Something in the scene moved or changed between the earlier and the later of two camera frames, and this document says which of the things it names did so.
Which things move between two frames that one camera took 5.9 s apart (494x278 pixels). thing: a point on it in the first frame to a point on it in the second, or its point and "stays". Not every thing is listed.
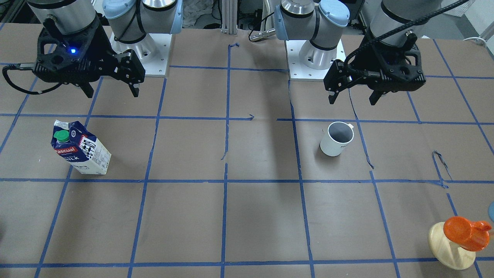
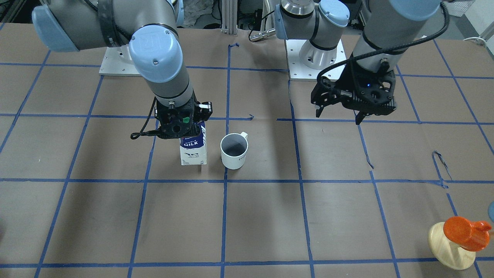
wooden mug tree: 448,253 stays
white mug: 339,135 to 234,147
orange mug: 471,236 stays
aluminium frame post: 229,12 stays
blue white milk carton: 72,142 to 193,149
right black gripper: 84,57 to 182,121
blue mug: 491,211 stays
